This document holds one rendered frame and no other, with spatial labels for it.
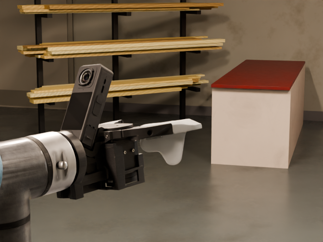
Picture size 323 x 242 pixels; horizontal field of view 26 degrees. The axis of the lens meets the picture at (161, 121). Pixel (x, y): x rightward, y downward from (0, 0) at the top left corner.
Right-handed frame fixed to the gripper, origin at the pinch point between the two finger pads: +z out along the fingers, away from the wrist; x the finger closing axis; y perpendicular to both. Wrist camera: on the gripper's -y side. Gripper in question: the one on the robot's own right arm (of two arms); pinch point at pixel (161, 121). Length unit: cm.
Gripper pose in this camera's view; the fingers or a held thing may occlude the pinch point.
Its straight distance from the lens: 102.7
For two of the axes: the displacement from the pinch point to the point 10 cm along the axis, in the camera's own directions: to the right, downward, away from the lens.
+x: 7.5, -0.1, -6.6
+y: 1.0, 9.9, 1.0
